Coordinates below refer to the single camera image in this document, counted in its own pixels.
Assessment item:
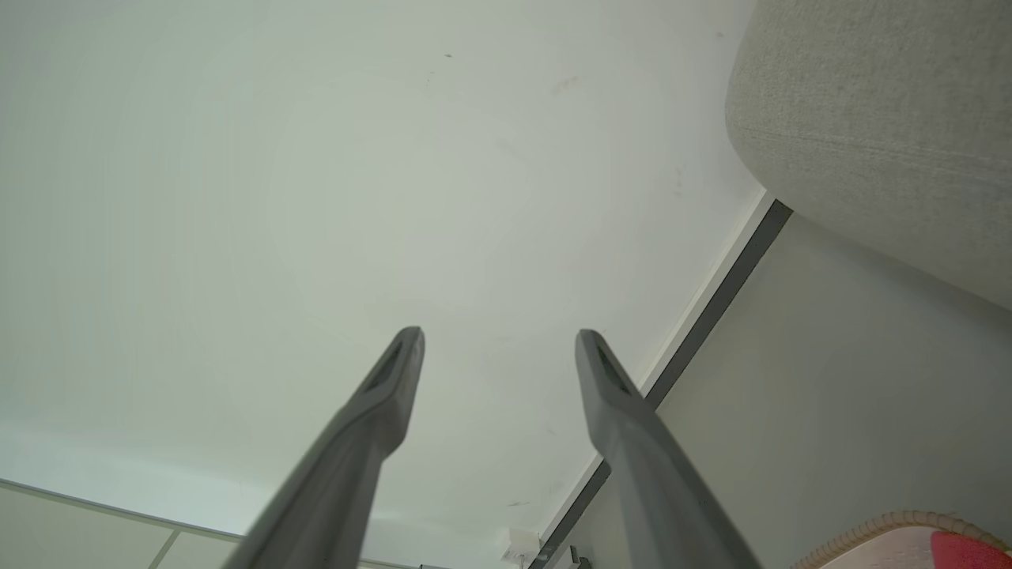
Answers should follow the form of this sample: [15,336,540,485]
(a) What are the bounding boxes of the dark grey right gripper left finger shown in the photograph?
[221,326,426,569]

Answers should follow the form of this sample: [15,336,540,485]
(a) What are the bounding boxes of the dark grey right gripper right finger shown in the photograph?
[575,329,765,569]

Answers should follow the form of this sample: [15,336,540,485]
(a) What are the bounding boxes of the red garment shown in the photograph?
[929,531,1012,569]

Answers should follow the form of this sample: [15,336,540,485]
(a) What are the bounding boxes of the white perforated laundry basket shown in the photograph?
[791,510,1012,569]

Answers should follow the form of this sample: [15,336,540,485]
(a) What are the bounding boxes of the white cloth basket liner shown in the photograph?
[822,528,935,569]

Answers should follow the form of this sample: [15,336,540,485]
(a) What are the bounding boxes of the black baseboard strip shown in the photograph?
[528,200,793,569]

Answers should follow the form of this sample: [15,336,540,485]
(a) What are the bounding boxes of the grey fabric sofa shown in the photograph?
[725,0,1012,311]

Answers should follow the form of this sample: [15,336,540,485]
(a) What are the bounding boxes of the white wall junction box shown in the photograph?
[502,528,543,566]

